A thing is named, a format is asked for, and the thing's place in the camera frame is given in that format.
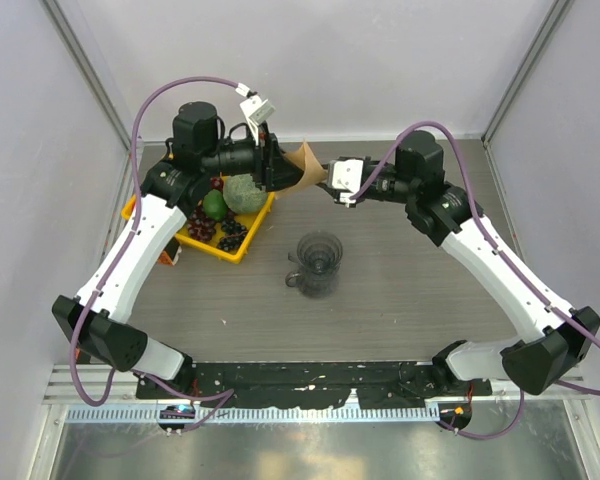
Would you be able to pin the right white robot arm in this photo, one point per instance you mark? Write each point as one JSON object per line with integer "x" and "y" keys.
{"x": 551, "y": 336}

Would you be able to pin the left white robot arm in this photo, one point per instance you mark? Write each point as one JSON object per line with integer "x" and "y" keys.
{"x": 95, "y": 320}

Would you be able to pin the dark red grape bunch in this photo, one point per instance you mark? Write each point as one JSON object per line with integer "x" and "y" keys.
{"x": 201, "y": 227}

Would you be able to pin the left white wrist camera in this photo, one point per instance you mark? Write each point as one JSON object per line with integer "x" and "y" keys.
{"x": 255, "y": 109}

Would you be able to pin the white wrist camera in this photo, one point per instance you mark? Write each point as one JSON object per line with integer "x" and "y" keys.
{"x": 255, "y": 109}
{"x": 346, "y": 174}

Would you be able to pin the aluminium frame rail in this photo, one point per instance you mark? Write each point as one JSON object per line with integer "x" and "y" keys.
{"x": 60, "y": 389}

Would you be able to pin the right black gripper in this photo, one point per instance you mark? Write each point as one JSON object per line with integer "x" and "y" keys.
{"x": 335, "y": 193}

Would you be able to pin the clear glass coffee server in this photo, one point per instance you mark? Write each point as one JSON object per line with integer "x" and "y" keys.
{"x": 313, "y": 285}

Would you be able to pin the orange coffee filter box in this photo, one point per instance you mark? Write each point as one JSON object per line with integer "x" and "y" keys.
{"x": 170, "y": 253}

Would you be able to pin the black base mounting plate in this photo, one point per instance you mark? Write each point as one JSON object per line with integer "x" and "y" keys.
{"x": 315, "y": 385}

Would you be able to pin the green netted melon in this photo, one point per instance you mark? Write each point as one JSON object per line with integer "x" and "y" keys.
{"x": 242, "y": 196}

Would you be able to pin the black grape bunch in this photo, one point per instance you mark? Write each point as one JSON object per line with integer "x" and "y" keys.
{"x": 233, "y": 233}

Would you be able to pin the yellow plastic fruit tray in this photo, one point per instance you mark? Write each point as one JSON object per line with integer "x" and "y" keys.
{"x": 178, "y": 228}

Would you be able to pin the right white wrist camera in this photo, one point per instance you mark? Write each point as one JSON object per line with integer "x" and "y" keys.
{"x": 346, "y": 174}

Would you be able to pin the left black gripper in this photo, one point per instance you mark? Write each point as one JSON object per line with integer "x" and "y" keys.
{"x": 273, "y": 170}

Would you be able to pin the brown paper coffee filter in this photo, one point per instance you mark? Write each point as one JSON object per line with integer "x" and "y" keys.
{"x": 312, "y": 171}

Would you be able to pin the white slotted cable duct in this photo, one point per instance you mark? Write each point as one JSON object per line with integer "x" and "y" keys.
{"x": 174, "y": 413}

